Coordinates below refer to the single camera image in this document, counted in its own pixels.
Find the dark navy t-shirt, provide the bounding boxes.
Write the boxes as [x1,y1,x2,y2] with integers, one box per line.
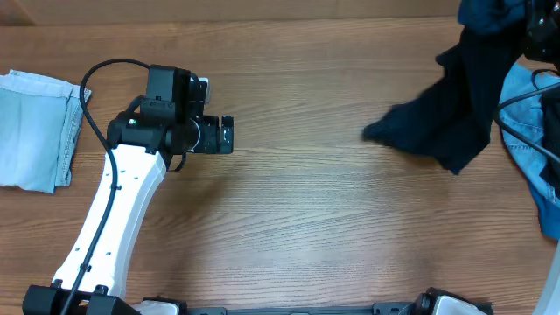
[362,0,526,174]

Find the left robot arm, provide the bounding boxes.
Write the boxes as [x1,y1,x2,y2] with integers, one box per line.
[22,65,235,315]

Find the crumpled blue denim garment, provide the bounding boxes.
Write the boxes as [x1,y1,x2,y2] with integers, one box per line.
[500,64,559,240]

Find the dark garment on denim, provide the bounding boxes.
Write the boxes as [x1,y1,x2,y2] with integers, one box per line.
[541,89,559,194]

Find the folded light blue jeans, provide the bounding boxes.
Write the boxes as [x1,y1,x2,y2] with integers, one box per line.
[1,70,83,194]

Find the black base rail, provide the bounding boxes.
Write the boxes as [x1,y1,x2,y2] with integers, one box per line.
[139,297,495,315]

